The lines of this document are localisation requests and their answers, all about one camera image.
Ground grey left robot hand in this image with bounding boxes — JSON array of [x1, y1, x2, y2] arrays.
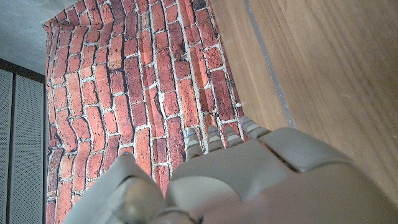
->
[[62, 115, 398, 224]]

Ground grey tape outline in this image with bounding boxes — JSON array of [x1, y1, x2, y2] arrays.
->
[[242, 0, 296, 129]]

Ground red brick print backdrop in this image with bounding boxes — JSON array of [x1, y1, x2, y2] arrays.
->
[[42, 0, 249, 224]]

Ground dark perforated wall panel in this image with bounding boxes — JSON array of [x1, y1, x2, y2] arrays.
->
[[0, 58, 47, 224]]

